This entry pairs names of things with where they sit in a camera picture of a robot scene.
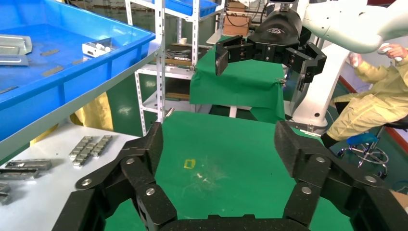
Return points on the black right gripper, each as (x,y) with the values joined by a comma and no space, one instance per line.
(277,32)

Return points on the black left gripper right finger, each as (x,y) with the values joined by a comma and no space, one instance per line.
(293,150)

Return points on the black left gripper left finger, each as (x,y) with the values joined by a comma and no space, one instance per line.
(149,146)

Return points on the flanged sheet metal plate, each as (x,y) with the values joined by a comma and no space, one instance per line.
(14,47)

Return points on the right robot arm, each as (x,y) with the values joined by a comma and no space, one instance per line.
(350,22)

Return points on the pile of metal parts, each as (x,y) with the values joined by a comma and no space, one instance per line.
(177,54)

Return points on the operator bare hand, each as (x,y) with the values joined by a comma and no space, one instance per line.
(398,51)

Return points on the small silver binder clip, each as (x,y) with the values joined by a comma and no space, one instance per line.
(282,82)

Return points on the white robot torso column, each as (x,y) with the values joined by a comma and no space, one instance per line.
(318,92)

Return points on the small brown cardboard box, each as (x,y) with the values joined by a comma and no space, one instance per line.
(236,7)

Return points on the yellow cloth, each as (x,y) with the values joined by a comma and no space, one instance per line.
(95,114)

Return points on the chrome stool with blue cushion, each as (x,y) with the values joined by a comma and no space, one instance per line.
(361,139)

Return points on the white angle-iron storage rack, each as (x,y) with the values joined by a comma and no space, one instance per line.
(195,41)

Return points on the white handheld controller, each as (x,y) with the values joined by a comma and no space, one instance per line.
(383,50)
(354,59)

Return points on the small white cup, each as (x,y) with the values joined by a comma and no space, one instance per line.
(183,40)

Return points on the large blue plastic bin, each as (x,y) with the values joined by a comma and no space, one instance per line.
(95,73)

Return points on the person in yellow suit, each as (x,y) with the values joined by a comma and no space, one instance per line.
(376,105)

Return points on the small blue plastic bin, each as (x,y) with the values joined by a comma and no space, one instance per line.
(191,6)

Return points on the grey tape strip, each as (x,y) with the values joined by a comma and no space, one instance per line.
(78,61)
(49,52)
(52,70)
(8,90)

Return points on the notched metal rail part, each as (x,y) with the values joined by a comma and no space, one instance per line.
(30,164)
(102,145)
(81,147)
(17,173)
(83,159)

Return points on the folded metal bracket part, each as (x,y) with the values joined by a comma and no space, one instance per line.
(92,49)

